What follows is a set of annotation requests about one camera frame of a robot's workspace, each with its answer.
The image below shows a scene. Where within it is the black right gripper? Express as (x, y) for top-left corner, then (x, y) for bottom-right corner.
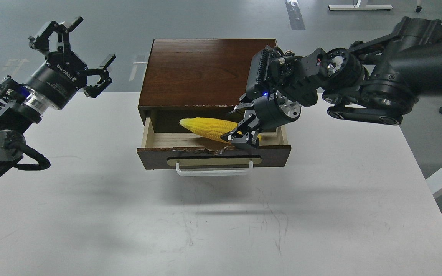
(220, 94), (302, 149)

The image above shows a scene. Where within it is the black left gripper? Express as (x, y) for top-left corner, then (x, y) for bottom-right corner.
(24, 16), (117, 112)

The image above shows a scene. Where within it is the yellow corn cob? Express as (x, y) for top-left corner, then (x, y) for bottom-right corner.
(179, 117), (262, 143)

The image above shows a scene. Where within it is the wooden drawer with white handle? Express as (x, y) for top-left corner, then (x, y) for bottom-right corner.
(137, 117), (292, 171)

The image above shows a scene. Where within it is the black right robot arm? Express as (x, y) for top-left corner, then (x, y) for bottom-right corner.
(221, 17), (442, 149)

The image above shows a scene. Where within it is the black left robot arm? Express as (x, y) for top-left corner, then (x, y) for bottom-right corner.
(0, 17), (116, 177)

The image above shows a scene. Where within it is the dark wooden cabinet box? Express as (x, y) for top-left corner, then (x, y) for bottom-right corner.
(137, 38), (277, 133)

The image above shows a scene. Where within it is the grey floor tape strip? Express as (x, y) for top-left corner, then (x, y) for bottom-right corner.
(285, 0), (306, 30)

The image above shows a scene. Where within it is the white desk base bar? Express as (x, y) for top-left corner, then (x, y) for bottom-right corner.
(328, 0), (393, 11)

